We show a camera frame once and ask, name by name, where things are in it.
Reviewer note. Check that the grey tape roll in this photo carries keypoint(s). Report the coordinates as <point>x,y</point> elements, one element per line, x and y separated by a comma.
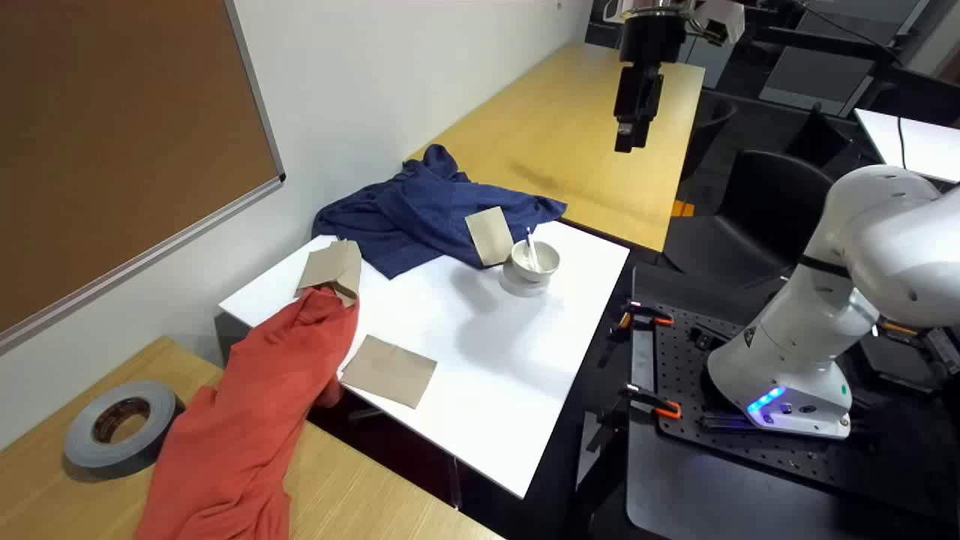
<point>85,447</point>

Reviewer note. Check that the orange black clamp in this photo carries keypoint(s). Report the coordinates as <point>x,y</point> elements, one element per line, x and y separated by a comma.
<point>649,319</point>
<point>655,404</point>

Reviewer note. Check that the red cloth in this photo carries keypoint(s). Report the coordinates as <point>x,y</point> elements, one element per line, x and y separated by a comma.
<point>249,430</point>

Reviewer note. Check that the dark blue cloth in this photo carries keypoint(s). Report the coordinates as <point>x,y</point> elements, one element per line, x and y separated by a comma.
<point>422,214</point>

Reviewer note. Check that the flat brown paper sheet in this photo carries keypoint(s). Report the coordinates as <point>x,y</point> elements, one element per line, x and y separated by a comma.
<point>391,371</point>

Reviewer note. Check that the white pen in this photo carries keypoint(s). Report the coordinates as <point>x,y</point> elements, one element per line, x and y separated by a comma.
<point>528,246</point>

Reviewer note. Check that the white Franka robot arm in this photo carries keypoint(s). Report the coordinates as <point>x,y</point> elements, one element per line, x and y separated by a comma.
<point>799,341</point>

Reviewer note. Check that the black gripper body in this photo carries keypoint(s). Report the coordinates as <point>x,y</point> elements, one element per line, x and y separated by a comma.
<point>649,48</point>

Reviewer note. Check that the clear glass bowl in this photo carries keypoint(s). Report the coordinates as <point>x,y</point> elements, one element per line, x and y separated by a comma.
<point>528,271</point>

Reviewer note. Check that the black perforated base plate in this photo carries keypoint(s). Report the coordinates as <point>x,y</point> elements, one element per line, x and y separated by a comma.
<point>721,455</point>

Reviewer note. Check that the black office chair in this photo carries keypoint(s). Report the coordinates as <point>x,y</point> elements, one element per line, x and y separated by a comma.
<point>768,198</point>

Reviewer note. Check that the brown cork board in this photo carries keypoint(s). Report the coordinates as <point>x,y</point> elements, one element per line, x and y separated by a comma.
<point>121,139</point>

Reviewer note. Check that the small brown paper piece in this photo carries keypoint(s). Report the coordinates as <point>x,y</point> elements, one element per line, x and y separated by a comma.
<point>490,239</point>

